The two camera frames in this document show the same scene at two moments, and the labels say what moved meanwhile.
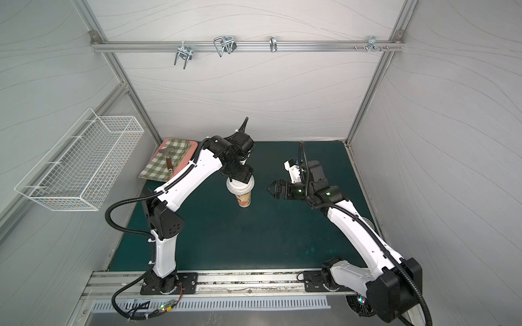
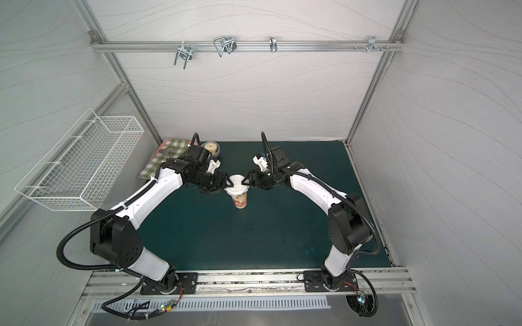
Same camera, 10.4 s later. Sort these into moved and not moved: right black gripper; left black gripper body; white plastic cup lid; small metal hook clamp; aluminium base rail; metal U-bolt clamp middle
Moved: right black gripper; left black gripper body
Not moved: white plastic cup lid; metal U-bolt clamp middle; aluminium base rail; small metal hook clamp
